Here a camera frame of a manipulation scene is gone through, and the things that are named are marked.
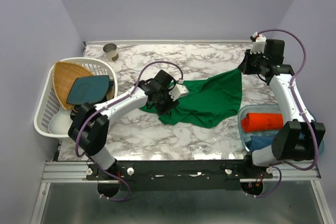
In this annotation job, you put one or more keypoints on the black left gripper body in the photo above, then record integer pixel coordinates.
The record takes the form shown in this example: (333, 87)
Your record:
(165, 103)

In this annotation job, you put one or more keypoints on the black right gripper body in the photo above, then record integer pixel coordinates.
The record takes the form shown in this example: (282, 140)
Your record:
(253, 63)

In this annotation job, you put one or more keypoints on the green t shirt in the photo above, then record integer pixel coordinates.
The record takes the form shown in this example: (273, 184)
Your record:
(209, 101)

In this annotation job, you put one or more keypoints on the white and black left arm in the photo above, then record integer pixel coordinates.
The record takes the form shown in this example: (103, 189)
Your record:
(89, 128)

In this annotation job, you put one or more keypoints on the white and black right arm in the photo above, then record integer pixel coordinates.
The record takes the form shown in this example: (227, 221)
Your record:
(281, 78)

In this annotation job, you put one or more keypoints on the clear blue plastic bin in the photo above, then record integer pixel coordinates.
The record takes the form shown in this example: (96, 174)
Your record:
(272, 134)

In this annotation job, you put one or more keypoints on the rolled orange t shirt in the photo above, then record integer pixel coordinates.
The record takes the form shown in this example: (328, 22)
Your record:
(254, 122)

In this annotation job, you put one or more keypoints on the dark teal plate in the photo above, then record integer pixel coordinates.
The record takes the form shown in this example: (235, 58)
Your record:
(91, 89)

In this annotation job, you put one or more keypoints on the metal cup with cork base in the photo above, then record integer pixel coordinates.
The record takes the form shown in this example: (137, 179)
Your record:
(111, 51)

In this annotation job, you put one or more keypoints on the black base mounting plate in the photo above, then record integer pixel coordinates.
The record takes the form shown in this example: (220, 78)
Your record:
(182, 175)

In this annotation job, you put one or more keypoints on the rolled blue t shirt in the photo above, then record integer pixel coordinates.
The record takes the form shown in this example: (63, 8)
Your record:
(259, 142)

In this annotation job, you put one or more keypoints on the dark stacked bowls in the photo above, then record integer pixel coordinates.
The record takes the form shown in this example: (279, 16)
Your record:
(74, 111)

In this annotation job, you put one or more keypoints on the white table edge trim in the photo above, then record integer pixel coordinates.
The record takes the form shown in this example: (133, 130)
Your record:
(165, 42)

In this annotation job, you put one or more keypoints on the woven wicker tray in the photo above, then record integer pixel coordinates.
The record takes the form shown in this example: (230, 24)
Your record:
(64, 75)

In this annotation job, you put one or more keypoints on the white bowl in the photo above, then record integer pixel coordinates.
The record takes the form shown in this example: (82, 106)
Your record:
(60, 123)

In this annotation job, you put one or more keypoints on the white plastic laundry basket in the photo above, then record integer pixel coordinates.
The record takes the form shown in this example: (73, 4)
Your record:
(49, 105)

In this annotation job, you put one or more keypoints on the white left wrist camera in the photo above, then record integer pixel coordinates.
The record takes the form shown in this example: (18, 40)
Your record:
(178, 90)

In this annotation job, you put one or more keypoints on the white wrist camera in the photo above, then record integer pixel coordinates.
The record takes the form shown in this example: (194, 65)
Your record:
(178, 90)
(259, 42)

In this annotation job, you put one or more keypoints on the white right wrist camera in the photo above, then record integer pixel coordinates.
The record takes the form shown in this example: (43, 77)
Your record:
(259, 42)

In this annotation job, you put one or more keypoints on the aluminium rail frame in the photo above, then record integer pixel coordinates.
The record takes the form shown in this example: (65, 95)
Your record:
(67, 196)

